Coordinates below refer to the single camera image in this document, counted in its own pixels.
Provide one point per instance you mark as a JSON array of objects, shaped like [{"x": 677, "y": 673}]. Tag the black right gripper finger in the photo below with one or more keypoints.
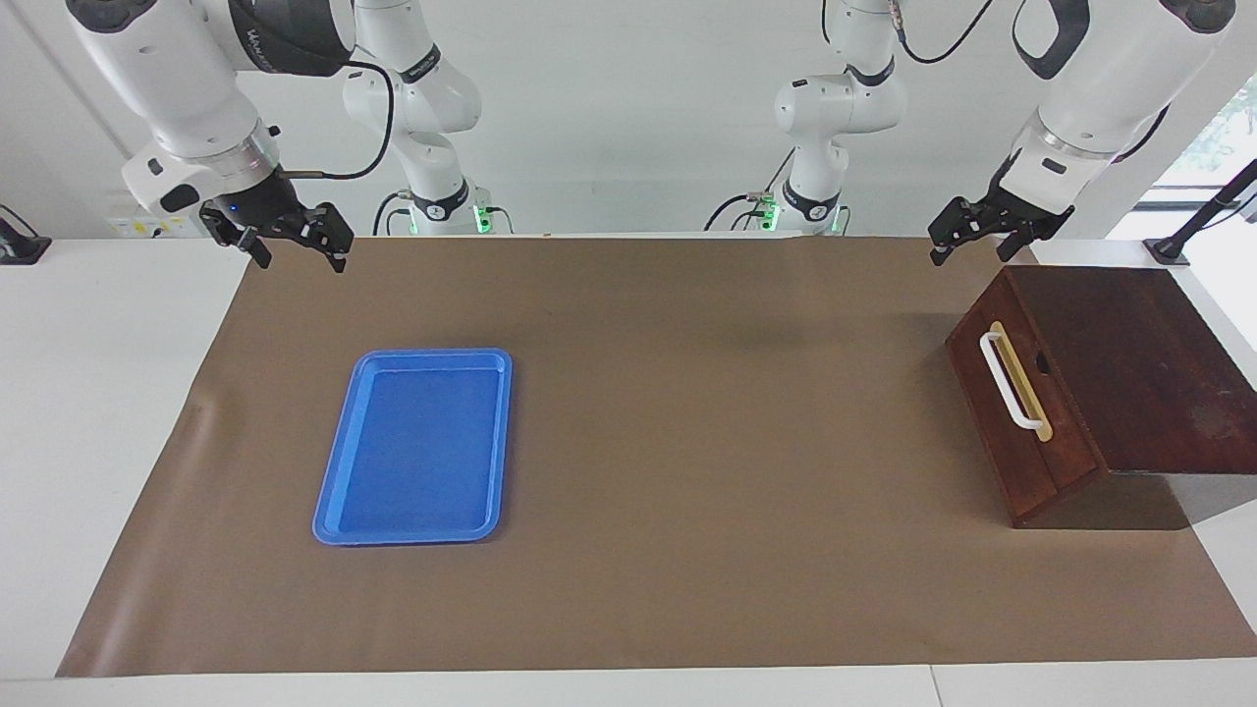
[
  {"x": 228, "y": 228},
  {"x": 332, "y": 231}
]

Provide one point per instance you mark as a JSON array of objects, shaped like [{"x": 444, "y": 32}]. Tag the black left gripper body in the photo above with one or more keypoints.
[{"x": 1026, "y": 216}]

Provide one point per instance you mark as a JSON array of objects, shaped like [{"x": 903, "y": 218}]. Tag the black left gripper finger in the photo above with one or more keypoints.
[
  {"x": 962, "y": 221},
  {"x": 1021, "y": 239}
]

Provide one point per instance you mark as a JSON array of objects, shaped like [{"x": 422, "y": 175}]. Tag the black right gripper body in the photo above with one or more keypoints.
[{"x": 260, "y": 206}]

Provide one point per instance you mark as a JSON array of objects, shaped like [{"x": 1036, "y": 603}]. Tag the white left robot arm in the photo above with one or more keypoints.
[{"x": 1110, "y": 88}]

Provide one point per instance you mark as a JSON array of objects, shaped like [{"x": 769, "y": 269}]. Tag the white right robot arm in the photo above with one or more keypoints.
[{"x": 177, "y": 79}]

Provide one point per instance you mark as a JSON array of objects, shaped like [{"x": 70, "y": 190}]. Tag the dark wooden drawer cabinet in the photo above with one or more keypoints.
[{"x": 1139, "y": 363}]

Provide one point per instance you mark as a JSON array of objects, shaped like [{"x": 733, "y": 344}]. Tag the blue plastic tray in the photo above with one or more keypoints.
[{"x": 417, "y": 452}]

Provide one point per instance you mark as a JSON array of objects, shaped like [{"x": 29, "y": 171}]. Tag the brown table mat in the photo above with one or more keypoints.
[{"x": 687, "y": 550}]

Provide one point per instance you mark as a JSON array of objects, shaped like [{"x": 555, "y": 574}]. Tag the white wall power outlet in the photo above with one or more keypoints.
[{"x": 137, "y": 228}]

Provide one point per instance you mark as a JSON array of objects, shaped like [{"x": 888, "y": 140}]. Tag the black camera stand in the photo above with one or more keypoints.
[{"x": 1167, "y": 250}]

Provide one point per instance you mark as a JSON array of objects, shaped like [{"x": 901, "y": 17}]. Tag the black clamp mount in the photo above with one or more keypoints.
[{"x": 20, "y": 250}]

